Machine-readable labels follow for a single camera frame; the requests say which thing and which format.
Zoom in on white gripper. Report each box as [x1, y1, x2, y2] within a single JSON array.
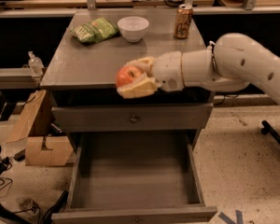
[[117, 51, 184, 99]]

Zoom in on red apple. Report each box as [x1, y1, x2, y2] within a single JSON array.
[[116, 65, 143, 87]]

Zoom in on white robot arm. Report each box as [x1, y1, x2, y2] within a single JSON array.
[[116, 33, 280, 105]]

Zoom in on closed top drawer with knob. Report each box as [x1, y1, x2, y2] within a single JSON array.
[[52, 104, 213, 133]]

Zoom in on grey wooden drawer cabinet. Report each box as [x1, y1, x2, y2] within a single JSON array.
[[41, 7, 214, 147]]

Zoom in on open middle drawer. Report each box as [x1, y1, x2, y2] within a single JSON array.
[[52, 132, 217, 224]]

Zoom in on white ceramic bowl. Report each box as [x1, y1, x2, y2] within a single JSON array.
[[118, 16, 149, 43]]

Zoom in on gold soda can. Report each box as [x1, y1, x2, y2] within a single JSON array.
[[174, 4, 193, 39]]

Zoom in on green chip bag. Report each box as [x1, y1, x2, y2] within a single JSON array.
[[70, 17, 119, 44]]

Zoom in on white pump bottle right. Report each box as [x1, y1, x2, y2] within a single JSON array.
[[208, 41, 216, 49]]

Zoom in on clear sanitizer bottle left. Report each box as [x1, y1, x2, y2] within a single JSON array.
[[28, 51, 44, 76]]

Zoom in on cardboard box on floor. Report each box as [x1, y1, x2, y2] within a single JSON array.
[[25, 136, 73, 166]]

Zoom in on black stand leg right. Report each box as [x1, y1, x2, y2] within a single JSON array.
[[260, 120, 280, 145]]

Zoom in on black cables on floor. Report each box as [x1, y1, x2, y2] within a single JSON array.
[[0, 175, 69, 224]]

